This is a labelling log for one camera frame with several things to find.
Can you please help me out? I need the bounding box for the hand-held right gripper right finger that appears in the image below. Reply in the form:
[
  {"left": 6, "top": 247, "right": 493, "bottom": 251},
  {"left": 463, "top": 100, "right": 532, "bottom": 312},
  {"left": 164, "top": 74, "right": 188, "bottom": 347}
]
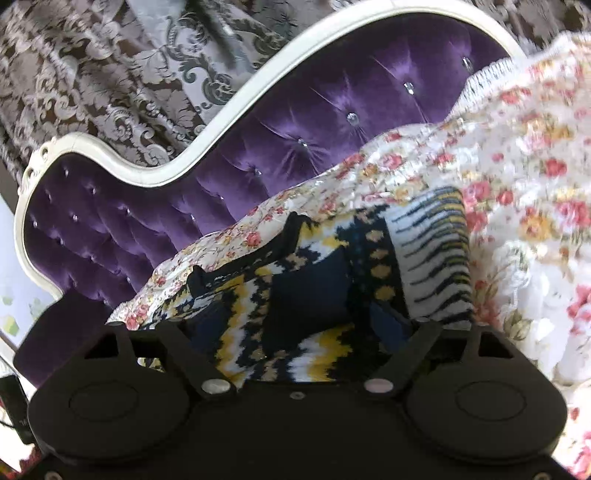
[{"left": 364, "top": 300, "right": 519, "bottom": 398}]

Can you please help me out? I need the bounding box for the grey sheer patterned curtain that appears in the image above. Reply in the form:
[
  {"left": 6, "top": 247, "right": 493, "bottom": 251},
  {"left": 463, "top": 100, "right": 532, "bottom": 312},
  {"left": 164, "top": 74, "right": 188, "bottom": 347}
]
[{"left": 124, "top": 0, "right": 301, "bottom": 127}]

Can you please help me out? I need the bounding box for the purple tufted sofa white frame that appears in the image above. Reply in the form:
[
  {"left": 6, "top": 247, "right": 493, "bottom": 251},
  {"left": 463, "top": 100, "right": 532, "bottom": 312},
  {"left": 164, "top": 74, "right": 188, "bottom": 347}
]
[{"left": 13, "top": 0, "right": 528, "bottom": 389}]

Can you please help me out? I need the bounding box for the floral bedspread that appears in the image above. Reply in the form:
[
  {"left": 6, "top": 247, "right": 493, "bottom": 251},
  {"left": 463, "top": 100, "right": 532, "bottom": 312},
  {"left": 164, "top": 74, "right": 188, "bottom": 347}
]
[{"left": 106, "top": 31, "right": 591, "bottom": 480}]

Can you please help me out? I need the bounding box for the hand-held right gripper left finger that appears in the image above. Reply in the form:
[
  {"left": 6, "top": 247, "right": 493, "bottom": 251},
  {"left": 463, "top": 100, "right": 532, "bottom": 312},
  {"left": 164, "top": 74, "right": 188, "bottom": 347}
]
[{"left": 83, "top": 302, "right": 237, "bottom": 400}]

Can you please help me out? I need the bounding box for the navy yellow white knit sweater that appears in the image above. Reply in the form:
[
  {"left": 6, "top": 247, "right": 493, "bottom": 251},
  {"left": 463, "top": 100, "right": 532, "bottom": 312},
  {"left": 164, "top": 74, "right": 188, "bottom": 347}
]
[{"left": 139, "top": 185, "right": 477, "bottom": 385}]

